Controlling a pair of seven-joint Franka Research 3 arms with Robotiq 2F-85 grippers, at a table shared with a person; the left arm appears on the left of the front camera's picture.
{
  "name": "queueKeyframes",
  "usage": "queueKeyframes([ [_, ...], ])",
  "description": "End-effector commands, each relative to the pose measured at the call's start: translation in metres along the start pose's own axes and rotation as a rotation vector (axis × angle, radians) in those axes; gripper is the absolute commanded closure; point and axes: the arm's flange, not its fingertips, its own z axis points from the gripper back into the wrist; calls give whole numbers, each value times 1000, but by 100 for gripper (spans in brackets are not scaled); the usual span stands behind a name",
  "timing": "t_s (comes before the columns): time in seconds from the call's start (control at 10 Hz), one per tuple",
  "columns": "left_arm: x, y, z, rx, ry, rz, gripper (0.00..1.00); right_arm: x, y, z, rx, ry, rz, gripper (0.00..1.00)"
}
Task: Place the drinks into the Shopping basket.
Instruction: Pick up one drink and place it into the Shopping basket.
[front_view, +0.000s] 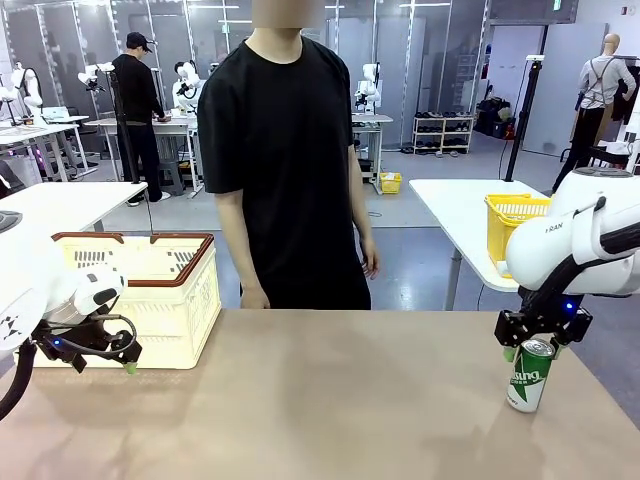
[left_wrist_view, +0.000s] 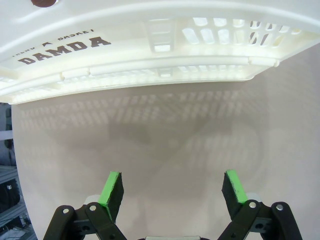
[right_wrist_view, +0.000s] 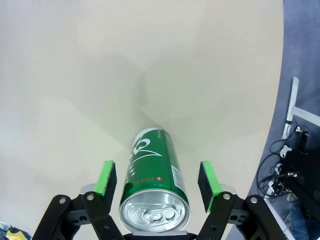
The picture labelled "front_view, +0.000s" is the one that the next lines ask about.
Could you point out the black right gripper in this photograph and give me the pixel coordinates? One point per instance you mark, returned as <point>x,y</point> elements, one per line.
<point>555,312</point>

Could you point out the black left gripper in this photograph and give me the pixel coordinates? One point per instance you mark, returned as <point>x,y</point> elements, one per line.
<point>65,345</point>

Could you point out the green drink can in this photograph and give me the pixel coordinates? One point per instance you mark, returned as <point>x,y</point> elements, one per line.
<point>530,380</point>

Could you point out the person's left forearm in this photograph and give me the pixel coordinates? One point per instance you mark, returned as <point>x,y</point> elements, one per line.
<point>362,220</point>

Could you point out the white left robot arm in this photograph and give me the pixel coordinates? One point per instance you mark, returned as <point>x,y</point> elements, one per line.
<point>30,280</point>

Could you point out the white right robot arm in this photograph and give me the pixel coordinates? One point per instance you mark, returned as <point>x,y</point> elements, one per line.
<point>550,250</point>

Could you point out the person's right forearm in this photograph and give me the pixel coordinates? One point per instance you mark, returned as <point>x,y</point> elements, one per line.
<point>245,260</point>

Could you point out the cream basket brown rim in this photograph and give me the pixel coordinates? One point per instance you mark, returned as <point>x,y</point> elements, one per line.
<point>165,320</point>

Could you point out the yellow plastic basket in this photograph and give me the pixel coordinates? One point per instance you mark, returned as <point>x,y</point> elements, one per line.
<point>497,230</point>

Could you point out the person's right hand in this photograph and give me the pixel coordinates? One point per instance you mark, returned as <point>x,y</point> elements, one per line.
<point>255,298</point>

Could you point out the person's left hand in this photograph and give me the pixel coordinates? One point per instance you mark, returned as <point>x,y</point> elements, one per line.
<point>370,257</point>

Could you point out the white rounded-corner table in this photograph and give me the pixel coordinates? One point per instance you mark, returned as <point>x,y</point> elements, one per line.
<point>450,215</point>

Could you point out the white rectangular table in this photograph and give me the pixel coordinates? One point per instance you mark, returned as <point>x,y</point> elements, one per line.
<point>75,200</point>

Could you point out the grey step stool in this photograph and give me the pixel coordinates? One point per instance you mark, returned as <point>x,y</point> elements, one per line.
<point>172,175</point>

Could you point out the black stand white top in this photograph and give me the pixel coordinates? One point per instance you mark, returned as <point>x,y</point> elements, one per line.
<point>520,130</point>

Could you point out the small yellow floor crate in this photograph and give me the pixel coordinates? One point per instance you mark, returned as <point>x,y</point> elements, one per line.
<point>391,184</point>

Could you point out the black bags pile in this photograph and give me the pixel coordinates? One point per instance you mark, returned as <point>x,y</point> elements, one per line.
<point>492,117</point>

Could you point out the white shoe rack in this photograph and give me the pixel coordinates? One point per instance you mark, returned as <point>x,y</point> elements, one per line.
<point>442,130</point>

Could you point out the white background desk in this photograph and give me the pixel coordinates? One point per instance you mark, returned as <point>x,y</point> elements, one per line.
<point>372,119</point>
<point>175,125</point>
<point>30,131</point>

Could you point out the mannequin with grey apron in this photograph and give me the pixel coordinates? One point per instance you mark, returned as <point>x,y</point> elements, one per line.
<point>597,85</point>

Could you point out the laptop on desk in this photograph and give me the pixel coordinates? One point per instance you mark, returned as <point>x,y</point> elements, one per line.
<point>57,114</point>

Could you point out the person in black t-shirt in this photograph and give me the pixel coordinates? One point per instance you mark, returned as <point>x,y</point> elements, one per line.
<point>280,175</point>

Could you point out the man in black clothes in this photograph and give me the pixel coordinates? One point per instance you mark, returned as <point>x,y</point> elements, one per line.
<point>135,90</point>

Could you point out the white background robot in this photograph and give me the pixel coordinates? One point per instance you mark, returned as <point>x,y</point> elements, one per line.
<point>187,87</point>
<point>90,75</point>
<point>369,85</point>
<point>32,92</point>

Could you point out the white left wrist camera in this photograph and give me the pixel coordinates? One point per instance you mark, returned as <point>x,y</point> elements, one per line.
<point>107,287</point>

